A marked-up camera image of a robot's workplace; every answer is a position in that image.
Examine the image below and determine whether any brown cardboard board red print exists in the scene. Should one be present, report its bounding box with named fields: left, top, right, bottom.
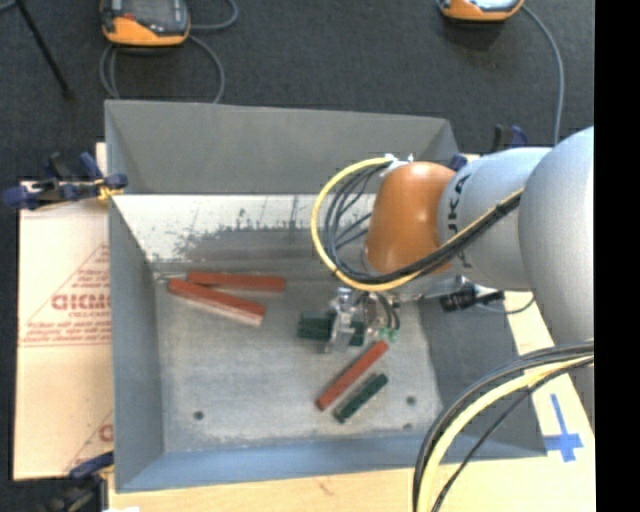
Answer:
left=12, top=192, right=115, bottom=481

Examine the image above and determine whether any grey metal bin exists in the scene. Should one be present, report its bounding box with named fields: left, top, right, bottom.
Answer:
left=103, top=99, right=547, bottom=494

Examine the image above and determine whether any black cylinder on white bracket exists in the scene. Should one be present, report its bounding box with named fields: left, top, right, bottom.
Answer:
left=417, top=274, right=507, bottom=314

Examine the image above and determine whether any dark green block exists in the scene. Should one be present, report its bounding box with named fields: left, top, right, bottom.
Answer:
left=332, top=372, right=390, bottom=425
left=297, top=310, right=367, bottom=348

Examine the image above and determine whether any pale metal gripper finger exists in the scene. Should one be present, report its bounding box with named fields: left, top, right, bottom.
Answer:
left=323, top=311, right=363, bottom=355

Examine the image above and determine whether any red-brown flat block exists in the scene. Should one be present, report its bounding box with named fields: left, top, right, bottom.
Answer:
left=166, top=277, right=267, bottom=329
left=314, top=340, right=391, bottom=413
left=187, top=270, right=287, bottom=297

